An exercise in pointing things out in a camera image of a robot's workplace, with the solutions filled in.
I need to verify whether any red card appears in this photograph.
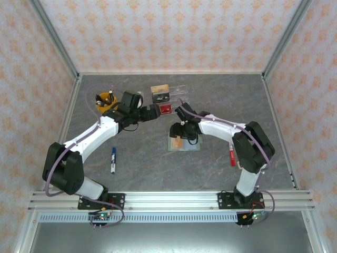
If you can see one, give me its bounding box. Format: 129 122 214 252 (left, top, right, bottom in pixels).
157 104 173 115

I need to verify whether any clear acrylic card holder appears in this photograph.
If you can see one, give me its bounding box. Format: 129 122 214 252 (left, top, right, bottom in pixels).
150 84 191 115

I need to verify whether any black card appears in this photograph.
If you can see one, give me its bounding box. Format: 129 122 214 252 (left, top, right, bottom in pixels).
152 93 172 104

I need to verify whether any tan card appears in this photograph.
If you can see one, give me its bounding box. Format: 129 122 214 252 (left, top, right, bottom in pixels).
150 84 170 94

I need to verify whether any yellow pen cup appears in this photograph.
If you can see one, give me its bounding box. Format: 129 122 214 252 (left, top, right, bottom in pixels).
95 92 118 115

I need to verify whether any blue whiteboard marker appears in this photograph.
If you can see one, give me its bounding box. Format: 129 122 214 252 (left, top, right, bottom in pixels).
110 147 118 175

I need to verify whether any red whiteboard marker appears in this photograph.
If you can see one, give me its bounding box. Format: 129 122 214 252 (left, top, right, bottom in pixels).
229 143 236 168

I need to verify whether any grey metal shelf panel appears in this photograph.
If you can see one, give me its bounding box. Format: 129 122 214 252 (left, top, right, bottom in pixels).
28 222 314 253

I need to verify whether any small controller circuit board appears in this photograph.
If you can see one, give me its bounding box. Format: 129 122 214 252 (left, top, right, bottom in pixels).
236 210 266 228
88 210 113 229

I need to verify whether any aluminium back rail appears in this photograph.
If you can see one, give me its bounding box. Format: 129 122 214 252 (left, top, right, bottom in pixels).
78 71 264 76

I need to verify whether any wide aluminium base rail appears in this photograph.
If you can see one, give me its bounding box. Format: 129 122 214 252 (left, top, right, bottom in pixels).
27 191 316 212

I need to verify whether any aluminium side rail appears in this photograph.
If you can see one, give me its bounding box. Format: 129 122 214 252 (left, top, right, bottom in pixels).
261 74 301 191
41 75 83 191

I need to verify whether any grey slotted cable duct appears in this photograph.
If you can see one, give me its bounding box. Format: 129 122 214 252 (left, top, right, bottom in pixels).
38 212 239 224

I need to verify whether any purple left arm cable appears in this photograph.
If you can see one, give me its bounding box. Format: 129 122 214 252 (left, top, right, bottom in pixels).
43 84 126 229

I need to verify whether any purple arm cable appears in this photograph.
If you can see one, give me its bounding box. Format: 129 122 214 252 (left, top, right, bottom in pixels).
43 84 126 229
178 98 277 228

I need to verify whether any aluminium frame post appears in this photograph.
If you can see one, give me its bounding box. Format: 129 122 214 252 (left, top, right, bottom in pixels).
28 0 81 80
301 210 325 253
262 0 314 80
14 210 40 253

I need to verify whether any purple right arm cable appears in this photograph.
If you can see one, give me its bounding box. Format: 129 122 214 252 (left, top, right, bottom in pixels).
178 98 277 228

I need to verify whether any aluminium lower frame post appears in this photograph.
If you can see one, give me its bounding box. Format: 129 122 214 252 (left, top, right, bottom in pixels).
14 210 40 253
301 210 325 253

